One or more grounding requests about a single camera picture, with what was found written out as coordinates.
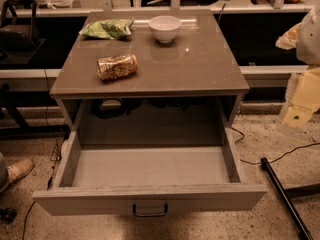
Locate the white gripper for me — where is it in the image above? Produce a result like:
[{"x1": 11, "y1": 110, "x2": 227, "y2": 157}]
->
[{"x1": 278, "y1": 66, "x2": 320, "y2": 133}]

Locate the orange soda can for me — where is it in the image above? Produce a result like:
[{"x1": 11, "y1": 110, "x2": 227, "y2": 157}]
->
[{"x1": 97, "y1": 54, "x2": 138, "y2": 80}]

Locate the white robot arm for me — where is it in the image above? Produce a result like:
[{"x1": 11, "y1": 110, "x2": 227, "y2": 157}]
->
[{"x1": 276, "y1": 4, "x2": 320, "y2": 132}]

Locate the grey cabinet with glossy top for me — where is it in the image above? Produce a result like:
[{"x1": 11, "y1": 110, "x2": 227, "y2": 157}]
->
[{"x1": 51, "y1": 10, "x2": 248, "y2": 130}]

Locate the open grey top drawer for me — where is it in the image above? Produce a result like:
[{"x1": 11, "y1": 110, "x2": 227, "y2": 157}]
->
[{"x1": 32, "y1": 98, "x2": 268, "y2": 217}]

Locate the black metal stand leg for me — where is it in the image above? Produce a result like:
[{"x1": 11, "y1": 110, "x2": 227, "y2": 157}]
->
[{"x1": 261, "y1": 158, "x2": 313, "y2": 240}]

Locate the white ceramic bowl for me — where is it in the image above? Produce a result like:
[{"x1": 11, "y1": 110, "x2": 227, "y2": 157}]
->
[{"x1": 148, "y1": 15, "x2": 181, "y2": 43}]

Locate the green chip bag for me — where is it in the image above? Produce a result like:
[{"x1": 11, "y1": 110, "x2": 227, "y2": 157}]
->
[{"x1": 79, "y1": 18, "x2": 134, "y2": 40}]

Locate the tan shoe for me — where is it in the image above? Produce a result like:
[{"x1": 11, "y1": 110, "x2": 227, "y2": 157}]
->
[{"x1": 0, "y1": 159, "x2": 34, "y2": 193}]

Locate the black chair left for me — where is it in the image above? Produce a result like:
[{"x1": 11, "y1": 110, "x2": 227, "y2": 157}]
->
[{"x1": 0, "y1": 0, "x2": 45, "y2": 65}]

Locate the black caster wheel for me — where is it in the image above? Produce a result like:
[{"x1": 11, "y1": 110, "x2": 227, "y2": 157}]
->
[{"x1": 0, "y1": 208, "x2": 17, "y2": 224}]

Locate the black floor cable right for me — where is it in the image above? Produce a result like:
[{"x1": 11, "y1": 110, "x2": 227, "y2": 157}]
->
[{"x1": 231, "y1": 126, "x2": 320, "y2": 166}]

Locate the black floor cable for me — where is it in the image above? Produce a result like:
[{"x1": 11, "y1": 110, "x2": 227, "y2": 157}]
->
[
  {"x1": 231, "y1": 126, "x2": 320, "y2": 166},
  {"x1": 21, "y1": 200, "x2": 37, "y2": 240}
]

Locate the black drawer handle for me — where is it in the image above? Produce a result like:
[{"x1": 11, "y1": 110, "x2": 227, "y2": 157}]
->
[{"x1": 132, "y1": 204, "x2": 169, "y2": 218}]

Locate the black floor cable left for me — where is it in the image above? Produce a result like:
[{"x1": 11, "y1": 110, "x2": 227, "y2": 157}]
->
[{"x1": 21, "y1": 200, "x2": 37, "y2": 240}]

